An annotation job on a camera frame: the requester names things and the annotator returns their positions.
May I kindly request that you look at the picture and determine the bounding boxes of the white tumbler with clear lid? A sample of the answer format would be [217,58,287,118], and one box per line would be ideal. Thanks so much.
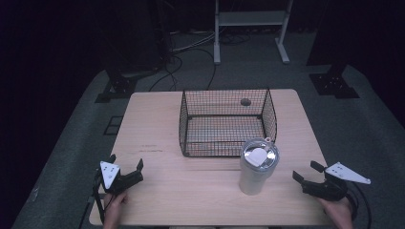
[238,136,281,197]

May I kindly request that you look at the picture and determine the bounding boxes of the black wire mesh basket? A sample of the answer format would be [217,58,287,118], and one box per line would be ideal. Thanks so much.
[178,88,278,158]

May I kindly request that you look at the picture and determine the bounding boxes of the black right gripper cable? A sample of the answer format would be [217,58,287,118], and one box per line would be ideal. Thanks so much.
[345,181,373,229]

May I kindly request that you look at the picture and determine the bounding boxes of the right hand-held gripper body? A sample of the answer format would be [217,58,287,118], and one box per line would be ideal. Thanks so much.
[301,161,373,202]

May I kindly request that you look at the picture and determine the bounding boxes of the white floor cable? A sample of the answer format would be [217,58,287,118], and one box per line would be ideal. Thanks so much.
[171,31,218,53]

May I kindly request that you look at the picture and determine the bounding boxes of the person's right hand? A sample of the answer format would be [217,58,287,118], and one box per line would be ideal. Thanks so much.
[317,196,354,229]

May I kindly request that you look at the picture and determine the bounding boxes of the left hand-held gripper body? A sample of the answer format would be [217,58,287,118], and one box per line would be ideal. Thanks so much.
[98,160,144,196]

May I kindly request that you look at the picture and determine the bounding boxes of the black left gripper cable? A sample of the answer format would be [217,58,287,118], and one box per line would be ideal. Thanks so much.
[92,170,107,224]

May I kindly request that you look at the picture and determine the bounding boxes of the person's left hand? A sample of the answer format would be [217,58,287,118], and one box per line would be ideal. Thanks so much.
[102,191,131,229]

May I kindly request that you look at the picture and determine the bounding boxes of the black floor cable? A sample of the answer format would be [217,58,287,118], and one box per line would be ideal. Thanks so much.
[147,47,218,93]

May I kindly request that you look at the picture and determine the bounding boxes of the white metal stand frame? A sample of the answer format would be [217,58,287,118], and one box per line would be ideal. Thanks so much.
[213,0,294,66]

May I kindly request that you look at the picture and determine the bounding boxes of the black stand base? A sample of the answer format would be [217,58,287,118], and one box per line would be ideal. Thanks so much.
[309,64,361,100]
[94,66,139,104]

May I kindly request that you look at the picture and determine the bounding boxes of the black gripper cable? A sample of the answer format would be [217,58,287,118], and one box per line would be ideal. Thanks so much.
[345,181,373,229]
[92,170,107,224]

